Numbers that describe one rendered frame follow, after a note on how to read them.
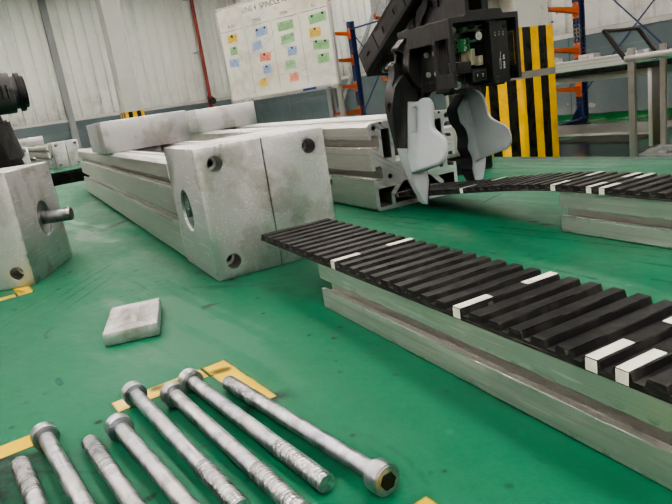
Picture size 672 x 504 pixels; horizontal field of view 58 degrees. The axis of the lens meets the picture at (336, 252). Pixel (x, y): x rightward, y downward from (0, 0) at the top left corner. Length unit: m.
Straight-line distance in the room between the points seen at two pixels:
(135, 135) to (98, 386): 0.55
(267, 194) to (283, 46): 6.08
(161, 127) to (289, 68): 5.66
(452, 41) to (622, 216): 0.18
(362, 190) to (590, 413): 0.44
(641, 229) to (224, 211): 0.27
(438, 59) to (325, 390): 0.32
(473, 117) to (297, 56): 5.85
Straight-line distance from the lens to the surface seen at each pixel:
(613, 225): 0.43
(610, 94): 9.26
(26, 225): 0.57
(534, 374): 0.23
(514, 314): 0.22
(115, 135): 0.83
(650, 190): 0.41
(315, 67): 6.27
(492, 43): 0.52
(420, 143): 0.54
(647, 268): 0.37
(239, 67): 6.94
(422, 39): 0.52
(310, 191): 0.46
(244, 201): 0.44
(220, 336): 0.34
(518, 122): 3.77
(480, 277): 0.26
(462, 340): 0.24
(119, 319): 0.38
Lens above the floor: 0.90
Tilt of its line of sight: 15 degrees down
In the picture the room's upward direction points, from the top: 9 degrees counter-clockwise
